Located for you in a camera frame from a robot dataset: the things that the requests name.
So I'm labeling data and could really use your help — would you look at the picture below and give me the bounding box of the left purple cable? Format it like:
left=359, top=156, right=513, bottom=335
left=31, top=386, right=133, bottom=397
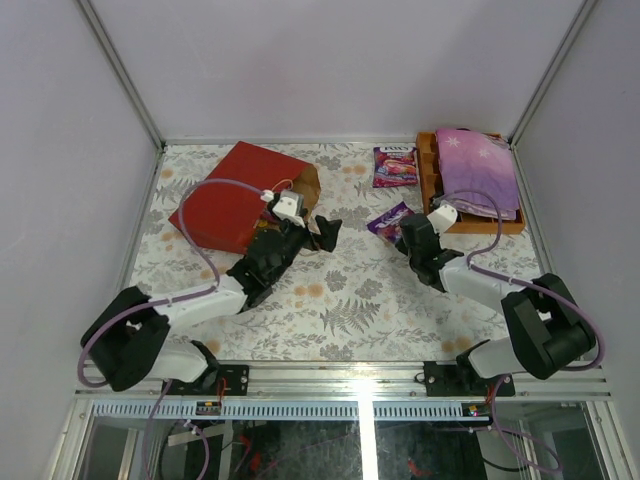
left=77, top=178, right=274, bottom=480

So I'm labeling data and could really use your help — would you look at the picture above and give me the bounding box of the red paper bag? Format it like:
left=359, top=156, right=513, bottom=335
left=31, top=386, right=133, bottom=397
left=183, top=142, right=321, bottom=254

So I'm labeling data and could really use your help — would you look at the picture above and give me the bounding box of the purple star cloth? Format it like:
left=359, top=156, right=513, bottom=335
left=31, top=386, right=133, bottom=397
left=436, top=128, right=520, bottom=221

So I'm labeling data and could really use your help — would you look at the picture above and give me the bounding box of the wooden compartment tray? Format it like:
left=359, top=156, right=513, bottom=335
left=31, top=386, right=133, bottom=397
left=416, top=132, right=526, bottom=235

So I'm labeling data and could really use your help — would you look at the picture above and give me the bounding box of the purple candy bag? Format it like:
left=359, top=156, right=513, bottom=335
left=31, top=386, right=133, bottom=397
left=372, top=146, right=418, bottom=188
left=367, top=202, right=413, bottom=245

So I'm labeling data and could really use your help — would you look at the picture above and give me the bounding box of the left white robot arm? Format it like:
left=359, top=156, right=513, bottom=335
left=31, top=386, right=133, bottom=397
left=77, top=216, right=342, bottom=395

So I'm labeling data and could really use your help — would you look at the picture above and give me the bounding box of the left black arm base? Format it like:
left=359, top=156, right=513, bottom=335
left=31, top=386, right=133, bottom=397
left=168, top=364, right=250, bottom=398

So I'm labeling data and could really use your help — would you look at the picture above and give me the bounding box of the blue slotted cable duct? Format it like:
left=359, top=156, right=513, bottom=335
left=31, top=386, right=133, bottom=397
left=93, top=399, right=490, bottom=423

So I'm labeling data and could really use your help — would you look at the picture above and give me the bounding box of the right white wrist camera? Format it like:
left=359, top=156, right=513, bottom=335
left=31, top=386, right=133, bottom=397
left=427, top=200, right=458, bottom=235

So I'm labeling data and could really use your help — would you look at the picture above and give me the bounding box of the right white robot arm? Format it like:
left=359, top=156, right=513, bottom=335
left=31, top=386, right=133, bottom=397
left=400, top=213, right=604, bottom=395

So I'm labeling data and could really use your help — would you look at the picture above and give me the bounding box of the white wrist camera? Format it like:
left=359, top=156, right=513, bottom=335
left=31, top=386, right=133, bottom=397
left=427, top=200, right=458, bottom=235
left=260, top=190, right=305, bottom=227

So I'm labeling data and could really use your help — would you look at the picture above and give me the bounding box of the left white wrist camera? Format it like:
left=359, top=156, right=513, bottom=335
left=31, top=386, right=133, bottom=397
left=260, top=190, right=305, bottom=227

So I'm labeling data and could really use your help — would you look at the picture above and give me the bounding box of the aluminium front rail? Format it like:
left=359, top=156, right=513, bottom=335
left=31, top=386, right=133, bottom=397
left=74, top=358, right=614, bottom=400

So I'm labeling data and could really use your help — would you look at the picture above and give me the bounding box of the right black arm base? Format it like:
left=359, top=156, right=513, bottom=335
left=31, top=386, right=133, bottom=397
left=423, top=361, right=499, bottom=397

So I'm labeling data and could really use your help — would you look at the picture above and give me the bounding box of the floral table mat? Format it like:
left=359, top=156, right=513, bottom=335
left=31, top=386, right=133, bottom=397
left=108, top=141, right=569, bottom=362

